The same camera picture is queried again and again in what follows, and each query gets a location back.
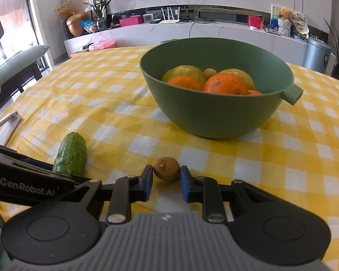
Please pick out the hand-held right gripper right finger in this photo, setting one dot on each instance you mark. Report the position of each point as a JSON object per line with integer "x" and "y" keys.
{"x": 186, "y": 185}

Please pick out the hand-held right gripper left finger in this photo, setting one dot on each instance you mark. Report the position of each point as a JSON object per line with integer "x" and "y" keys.
{"x": 148, "y": 183}

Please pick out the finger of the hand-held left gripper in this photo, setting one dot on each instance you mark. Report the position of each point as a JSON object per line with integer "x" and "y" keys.
{"x": 39, "y": 164}
{"x": 70, "y": 178}

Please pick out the small brown kiwi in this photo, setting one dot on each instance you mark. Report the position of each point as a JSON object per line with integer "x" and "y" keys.
{"x": 166, "y": 169}

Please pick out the green cucumber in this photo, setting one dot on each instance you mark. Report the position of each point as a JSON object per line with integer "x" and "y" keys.
{"x": 70, "y": 155}

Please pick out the green colander bowl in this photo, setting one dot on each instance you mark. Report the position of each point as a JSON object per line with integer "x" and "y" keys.
{"x": 214, "y": 115}

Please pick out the orange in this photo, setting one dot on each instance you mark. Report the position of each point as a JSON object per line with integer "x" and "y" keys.
{"x": 185, "y": 82}
{"x": 224, "y": 84}
{"x": 254, "y": 92}

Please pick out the white folding stand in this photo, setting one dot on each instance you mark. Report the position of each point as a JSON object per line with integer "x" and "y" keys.
{"x": 10, "y": 124}

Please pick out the yellow checkered tablecloth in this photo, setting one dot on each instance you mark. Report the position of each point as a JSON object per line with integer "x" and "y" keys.
{"x": 115, "y": 104}

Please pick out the green upholstered chair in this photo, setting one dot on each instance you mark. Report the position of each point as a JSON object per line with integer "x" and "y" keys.
{"x": 14, "y": 65}

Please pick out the green pear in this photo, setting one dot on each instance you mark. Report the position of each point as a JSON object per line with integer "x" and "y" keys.
{"x": 183, "y": 71}
{"x": 241, "y": 76}

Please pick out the brown longan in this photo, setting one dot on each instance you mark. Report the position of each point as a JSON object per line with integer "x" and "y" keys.
{"x": 210, "y": 72}

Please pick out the pink plastic storage box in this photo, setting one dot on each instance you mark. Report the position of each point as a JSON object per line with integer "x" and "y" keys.
{"x": 103, "y": 45}

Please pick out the copper round vase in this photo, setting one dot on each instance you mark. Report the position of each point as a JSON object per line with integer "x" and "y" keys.
{"x": 76, "y": 25}

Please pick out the blue snack bag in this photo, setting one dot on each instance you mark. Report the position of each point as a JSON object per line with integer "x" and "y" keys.
{"x": 89, "y": 26}

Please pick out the white marble cabinet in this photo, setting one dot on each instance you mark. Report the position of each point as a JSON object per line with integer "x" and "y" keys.
{"x": 147, "y": 34}

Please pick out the green plant in glass vase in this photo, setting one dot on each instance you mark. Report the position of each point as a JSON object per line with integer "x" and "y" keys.
{"x": 101, "y": 24}

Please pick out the dried flowers in dark vase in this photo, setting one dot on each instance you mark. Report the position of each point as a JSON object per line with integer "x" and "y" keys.
{"x": 65, "y": 10}

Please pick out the small black box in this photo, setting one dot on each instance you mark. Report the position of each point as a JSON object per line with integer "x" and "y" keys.
{"x": 155, "y": 21}

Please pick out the magenta flat box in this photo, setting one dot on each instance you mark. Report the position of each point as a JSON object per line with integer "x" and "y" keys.
{"x": 131, "y": 20}

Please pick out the white router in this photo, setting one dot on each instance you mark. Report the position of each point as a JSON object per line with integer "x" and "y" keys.
{"x": 171, "y": 20}

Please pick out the small white device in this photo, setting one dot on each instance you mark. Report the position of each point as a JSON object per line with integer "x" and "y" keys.
{"x": 149, "y": 17}

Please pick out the dark soundbar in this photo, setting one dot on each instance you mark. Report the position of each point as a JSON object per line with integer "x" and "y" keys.
{"x": 221, "y": 15}

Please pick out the red box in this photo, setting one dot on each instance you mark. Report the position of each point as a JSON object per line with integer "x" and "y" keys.
{"x": 254, "y": 22}

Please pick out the grey trash can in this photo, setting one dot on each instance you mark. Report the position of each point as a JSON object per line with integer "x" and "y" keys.
{"x": 316, "y": 56}

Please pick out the light cap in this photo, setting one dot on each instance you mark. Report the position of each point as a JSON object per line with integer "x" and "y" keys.
{"x": 302, "y": 31}

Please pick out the teddy bear bouquet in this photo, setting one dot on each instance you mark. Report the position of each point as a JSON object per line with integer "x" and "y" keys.
{"x": 285, "y": 17}

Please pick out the painted picture board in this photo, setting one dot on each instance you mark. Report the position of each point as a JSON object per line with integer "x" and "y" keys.
{"x": 275, "y": 11}

